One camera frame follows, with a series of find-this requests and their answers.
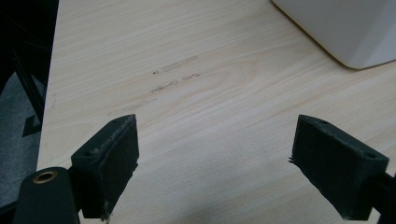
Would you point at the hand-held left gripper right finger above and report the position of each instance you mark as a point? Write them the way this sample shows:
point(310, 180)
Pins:
point(336, 165)

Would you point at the black metal stand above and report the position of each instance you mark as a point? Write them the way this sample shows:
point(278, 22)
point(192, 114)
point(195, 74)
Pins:
point(29, 87)

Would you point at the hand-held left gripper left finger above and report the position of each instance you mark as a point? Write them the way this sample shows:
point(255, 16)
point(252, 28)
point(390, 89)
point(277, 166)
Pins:
point(106, 161)

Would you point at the white plastic box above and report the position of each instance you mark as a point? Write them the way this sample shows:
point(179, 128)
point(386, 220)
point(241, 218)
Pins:
point(342, 28)

